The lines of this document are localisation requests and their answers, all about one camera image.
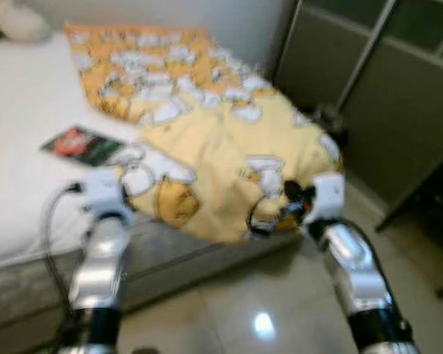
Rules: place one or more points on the yellow egg print blanket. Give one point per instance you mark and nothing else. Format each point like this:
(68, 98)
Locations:
(221, 155)

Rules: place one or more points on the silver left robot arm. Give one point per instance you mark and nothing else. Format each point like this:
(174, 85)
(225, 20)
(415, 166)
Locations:
(100, 273)

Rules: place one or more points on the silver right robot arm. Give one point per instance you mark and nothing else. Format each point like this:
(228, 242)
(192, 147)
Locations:
(358, 280)

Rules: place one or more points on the crumpled clear plastic bag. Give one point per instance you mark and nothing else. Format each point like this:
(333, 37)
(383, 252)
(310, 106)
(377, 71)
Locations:
(330, 124)

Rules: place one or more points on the dark sliding door wardrobe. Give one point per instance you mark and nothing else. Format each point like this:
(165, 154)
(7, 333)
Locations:
(384, 110)

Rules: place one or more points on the grey bed base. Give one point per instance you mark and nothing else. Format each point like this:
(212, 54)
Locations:
(162, 265)

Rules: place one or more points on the red and black book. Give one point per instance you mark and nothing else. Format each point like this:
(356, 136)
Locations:
(81, 145)

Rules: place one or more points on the white mattress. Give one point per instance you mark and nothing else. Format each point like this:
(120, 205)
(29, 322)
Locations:
(22, 110)

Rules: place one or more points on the beige plush toy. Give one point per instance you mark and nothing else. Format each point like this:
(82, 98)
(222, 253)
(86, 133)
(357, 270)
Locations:
(18, 18)

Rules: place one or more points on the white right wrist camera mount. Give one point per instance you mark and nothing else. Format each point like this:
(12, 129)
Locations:
(328, 198)

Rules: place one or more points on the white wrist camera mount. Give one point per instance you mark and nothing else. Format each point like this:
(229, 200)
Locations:
(102, 193)
(328, 198)

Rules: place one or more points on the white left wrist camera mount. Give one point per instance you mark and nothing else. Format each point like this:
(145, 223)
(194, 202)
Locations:
(102, 193)

